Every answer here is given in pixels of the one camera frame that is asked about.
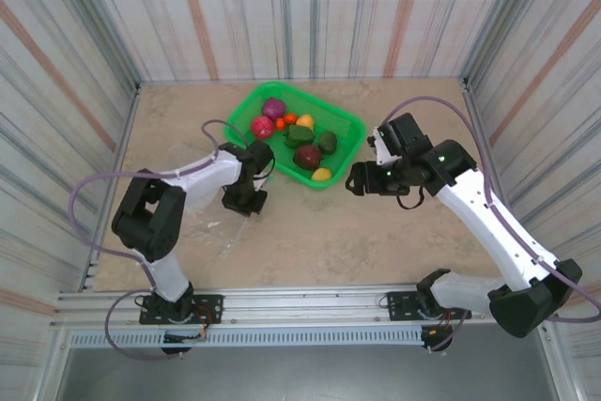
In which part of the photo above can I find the clear zip-top bag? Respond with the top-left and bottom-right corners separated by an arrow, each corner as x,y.
169,142 -> 279,261

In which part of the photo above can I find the light green toy pepper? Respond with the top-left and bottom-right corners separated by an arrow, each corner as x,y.
283,124 -> 316,148

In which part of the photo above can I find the pink-red toy fruit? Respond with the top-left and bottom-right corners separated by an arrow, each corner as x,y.
249,115 -> 275,140

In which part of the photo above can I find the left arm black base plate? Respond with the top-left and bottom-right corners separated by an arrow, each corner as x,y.
139,294 -> 224,326

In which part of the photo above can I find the grey slotted cable duct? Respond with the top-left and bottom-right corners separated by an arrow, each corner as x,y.
69,328 -> 426,348

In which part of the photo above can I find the green plastic mesh tray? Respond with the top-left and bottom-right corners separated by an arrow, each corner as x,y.
226,81 -> 367,192

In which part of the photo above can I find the dark green toy pepper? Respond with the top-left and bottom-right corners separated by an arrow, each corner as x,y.
317,131 -> 339,156

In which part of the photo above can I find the dark red toy apple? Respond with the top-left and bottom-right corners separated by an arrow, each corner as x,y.
293,144 -> 323,171

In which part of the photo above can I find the purple toy cabbage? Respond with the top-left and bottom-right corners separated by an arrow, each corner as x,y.
261,97 -> 287,121

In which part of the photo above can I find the right gripper short black cable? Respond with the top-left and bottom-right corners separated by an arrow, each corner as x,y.
396,184 -> 426,212

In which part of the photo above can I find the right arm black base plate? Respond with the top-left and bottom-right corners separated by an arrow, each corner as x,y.
385,291 -> 472,322

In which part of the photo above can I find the aluminium mounting rail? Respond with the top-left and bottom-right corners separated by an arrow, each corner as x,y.
50,284 -> 499,331

